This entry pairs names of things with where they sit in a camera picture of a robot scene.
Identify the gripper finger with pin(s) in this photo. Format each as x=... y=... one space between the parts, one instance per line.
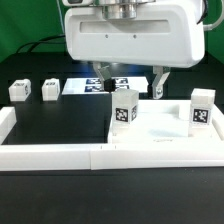
x=155 y=89
x=103 y=72

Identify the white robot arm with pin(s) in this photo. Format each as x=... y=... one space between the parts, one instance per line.
x=158 y=33

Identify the white tag sheet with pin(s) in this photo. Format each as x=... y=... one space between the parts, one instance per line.
x=75 y=86

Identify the white U-shaped fence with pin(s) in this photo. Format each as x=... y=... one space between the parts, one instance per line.
x=155 y=154

